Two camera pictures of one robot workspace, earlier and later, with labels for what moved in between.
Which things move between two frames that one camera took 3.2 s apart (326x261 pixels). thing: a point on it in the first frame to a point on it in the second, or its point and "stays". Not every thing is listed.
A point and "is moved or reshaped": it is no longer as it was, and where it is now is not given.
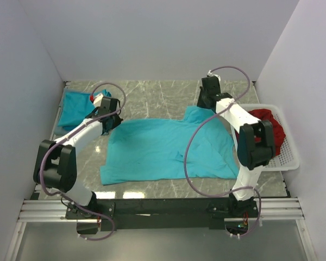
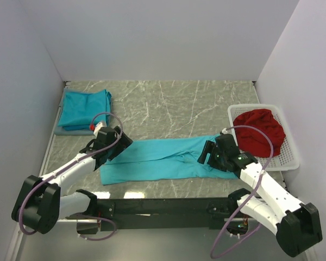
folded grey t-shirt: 58,130 stays
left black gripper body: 117,120 to 114,149
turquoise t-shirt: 192,145 is moved or reshaped
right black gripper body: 201,102 to 218,159
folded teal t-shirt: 75,106 stays
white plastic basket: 287,159 stays
